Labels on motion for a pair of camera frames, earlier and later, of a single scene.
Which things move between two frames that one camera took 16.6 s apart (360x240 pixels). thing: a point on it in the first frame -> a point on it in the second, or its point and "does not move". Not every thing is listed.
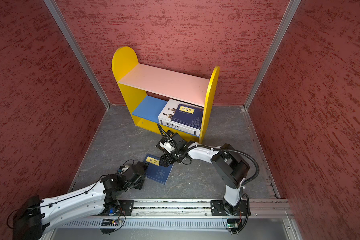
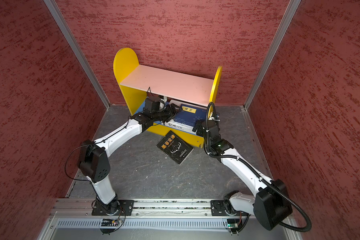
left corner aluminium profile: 77,47 does not move
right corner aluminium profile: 292,9 does not move
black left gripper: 139,185 -> 171,114
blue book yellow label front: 154,171 -> 190,115
